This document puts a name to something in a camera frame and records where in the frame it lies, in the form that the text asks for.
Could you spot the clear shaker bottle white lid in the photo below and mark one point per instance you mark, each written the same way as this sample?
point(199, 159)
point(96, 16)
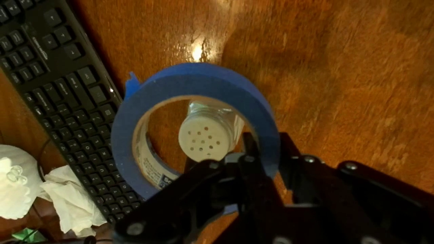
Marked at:
point(203, 137)

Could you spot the black keyboard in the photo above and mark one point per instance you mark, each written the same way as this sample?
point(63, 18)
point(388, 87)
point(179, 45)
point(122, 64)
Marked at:
point(58, 81)

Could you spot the crumpled white tissue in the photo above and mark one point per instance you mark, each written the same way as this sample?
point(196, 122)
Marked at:
point(72, 203)

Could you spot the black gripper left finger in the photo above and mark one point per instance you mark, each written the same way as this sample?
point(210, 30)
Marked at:
point(217, 194)

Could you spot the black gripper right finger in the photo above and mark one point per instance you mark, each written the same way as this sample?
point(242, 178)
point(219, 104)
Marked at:
point(352, 203)

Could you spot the blue tape roll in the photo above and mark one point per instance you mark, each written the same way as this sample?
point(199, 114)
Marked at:
point(180, 76)

